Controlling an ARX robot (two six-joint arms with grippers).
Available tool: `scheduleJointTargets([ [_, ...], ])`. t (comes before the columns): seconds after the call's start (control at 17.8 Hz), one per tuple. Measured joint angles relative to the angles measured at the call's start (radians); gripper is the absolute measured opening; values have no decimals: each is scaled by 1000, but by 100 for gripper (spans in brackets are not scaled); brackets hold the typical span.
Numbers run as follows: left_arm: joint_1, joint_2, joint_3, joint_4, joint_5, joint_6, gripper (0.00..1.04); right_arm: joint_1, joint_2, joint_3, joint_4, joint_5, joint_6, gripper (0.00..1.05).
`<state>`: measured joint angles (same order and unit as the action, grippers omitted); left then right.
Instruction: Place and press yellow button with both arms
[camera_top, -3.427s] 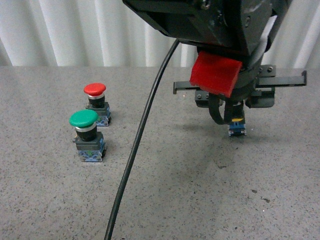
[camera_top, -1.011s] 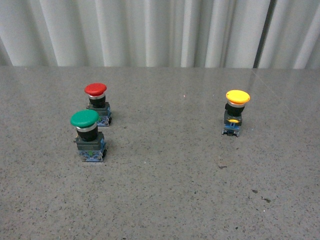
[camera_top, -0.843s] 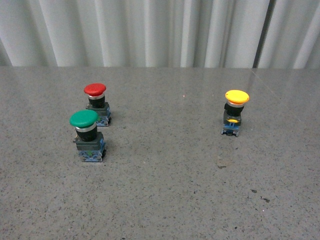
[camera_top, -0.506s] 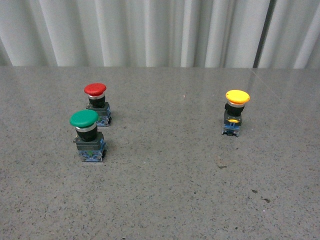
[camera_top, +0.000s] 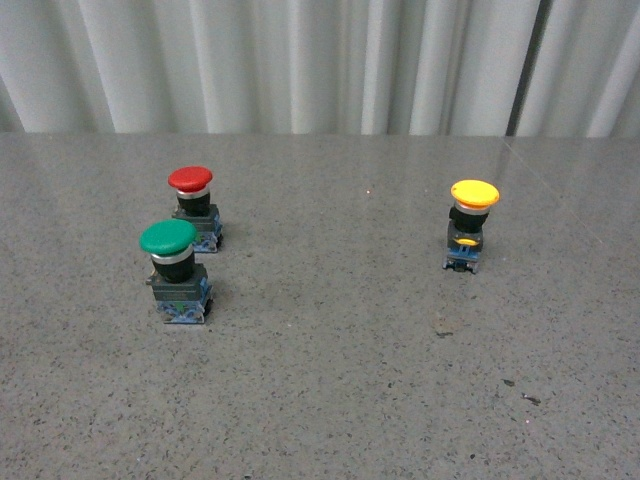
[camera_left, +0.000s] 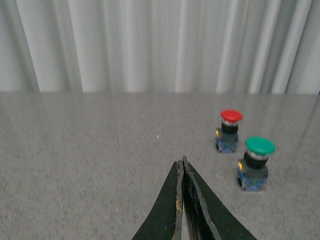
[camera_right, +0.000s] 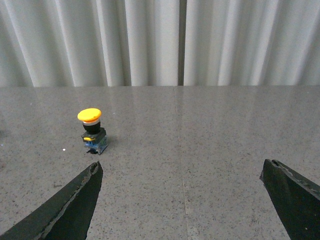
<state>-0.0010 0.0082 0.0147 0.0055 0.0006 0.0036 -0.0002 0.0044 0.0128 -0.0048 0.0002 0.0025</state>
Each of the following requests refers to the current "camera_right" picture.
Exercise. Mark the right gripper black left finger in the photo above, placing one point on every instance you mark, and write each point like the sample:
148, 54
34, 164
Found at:
66, 215

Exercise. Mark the yellow mushroom push button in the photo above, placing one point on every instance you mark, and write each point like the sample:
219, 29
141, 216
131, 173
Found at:
95, 137

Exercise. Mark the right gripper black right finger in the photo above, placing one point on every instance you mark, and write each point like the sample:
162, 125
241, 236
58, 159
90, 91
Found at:
295, 198

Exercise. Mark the white pleated curtain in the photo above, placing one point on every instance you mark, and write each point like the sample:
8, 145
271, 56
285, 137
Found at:
51, 43

